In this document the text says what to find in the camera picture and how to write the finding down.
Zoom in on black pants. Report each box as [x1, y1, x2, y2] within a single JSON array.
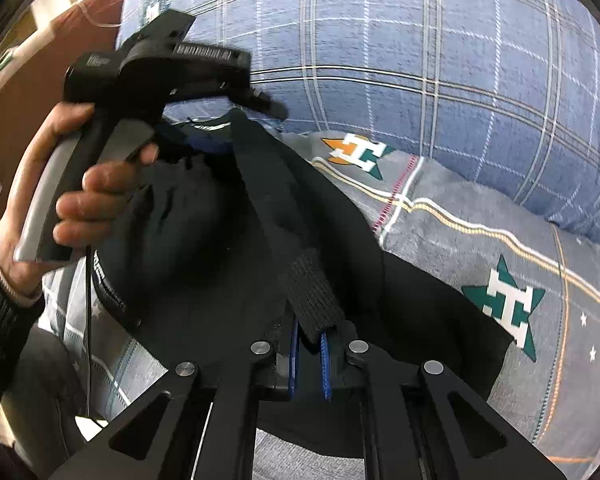
[[90, 107, 515, 460]]

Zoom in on person's left hand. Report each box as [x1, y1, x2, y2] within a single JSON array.
[[0, 102, 158, 299]]

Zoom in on grey star patterned bedsheet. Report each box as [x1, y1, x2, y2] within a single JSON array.
[[38, 130, 600, 480]]

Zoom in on blue plaid pillow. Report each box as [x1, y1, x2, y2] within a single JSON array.
[[119, 0, 600, 244]]

